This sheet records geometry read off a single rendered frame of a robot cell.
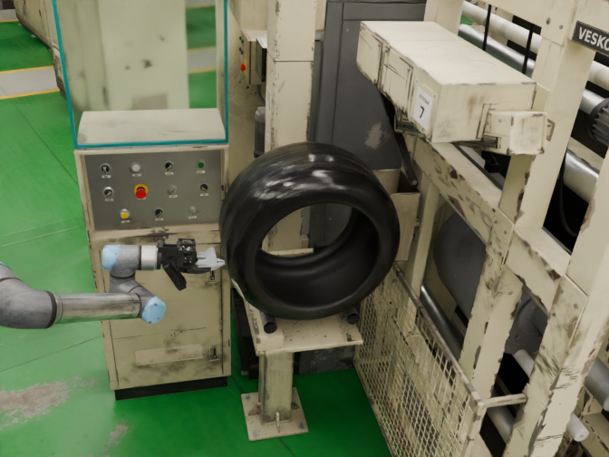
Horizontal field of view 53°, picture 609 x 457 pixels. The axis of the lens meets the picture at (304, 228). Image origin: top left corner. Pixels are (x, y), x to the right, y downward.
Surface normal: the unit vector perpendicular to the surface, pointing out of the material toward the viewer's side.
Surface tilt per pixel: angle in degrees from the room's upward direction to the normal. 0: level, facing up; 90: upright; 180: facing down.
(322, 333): 0
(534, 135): 72
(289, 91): 90
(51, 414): 0
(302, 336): 0
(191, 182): 90
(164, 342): 90
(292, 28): 90
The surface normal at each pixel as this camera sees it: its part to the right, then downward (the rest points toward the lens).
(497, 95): 0.22, 0.51
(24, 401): 0.06, -0.85
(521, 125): 0.23, 0.23
